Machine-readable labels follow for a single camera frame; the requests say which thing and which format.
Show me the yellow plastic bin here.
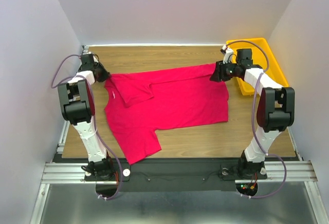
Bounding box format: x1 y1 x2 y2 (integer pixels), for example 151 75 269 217
229 38 289 96

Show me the red polo t shirt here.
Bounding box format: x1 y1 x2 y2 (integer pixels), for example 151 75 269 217
104 63 229 165

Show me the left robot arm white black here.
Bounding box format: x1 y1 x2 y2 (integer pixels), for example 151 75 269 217
51 52 115 181

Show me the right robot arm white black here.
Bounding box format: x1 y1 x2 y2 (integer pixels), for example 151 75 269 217
210 46 295 177

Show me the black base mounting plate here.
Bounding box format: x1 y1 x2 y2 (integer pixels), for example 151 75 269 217
96 158 266 192

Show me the small electronics board with leds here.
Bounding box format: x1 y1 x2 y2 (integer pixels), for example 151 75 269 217
236 182 258 196

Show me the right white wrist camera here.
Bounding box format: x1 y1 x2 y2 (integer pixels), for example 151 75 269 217
221 45 234 64

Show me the left aluminium frame rail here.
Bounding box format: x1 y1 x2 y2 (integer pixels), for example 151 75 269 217
51 45 89 155

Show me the aluminium frame rail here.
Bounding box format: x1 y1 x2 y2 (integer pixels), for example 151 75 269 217
41 161 318 184
51 45 89 155

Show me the front aluminium frame rail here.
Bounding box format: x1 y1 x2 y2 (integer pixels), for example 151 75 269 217
41 161 318 184

